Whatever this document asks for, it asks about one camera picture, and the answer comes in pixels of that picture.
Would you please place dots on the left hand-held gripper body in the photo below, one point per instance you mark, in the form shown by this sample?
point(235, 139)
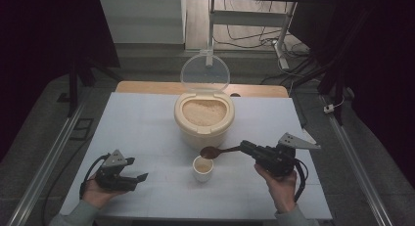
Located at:
point(112, 182)

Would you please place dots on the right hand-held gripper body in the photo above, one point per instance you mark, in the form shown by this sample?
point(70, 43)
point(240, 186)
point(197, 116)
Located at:
point(277, 160)

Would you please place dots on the brown wooden spoon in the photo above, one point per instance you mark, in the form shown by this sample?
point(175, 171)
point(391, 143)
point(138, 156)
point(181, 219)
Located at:
point(210, 152)

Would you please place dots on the cream rice container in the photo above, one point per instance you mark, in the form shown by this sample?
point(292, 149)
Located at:
point(204, 136)

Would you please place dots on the small heap of rice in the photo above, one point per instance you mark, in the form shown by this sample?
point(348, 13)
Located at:
point(203, 168)

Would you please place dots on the white cup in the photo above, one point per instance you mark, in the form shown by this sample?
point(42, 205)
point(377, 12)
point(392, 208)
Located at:
point(203, 175)

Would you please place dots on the uncooked rice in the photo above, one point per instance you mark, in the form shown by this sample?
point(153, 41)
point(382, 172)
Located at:
point(204, 112)

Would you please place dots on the person's left hand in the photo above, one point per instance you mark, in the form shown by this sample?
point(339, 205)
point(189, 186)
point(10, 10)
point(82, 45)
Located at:
point(98, 196)

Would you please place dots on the person's right hand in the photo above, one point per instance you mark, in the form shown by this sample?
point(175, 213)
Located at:
point(280, 191)

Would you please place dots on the white table cover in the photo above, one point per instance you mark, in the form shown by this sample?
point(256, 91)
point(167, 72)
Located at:
point(147, 128)

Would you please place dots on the white paper tag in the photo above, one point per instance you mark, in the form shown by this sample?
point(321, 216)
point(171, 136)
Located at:
point(308, 134)

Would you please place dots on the small white box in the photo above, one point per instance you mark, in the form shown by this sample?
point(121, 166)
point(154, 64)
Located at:
point(329, 108)

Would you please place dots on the wooden table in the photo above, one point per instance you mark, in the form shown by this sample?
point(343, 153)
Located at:
point(147, 87)

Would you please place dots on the clear round container lid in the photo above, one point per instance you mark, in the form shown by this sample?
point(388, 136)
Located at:
point(205, 72)

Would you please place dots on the black stand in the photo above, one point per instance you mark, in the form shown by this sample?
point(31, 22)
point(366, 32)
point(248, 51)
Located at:
point(73, 89)
point(337, 99)

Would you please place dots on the black curtain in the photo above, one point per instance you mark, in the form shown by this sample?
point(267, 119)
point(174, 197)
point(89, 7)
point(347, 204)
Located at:
point(381, 72)
point(39, 56)

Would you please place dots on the white cabinet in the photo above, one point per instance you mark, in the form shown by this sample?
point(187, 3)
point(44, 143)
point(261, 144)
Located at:
point(140, 20)

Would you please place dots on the aluminium rail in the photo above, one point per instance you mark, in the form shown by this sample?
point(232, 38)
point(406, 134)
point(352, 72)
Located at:
point(355, 160)
point(49, 160)

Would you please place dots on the white metal desk frame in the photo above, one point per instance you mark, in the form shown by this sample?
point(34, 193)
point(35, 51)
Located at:
point(248, 19)

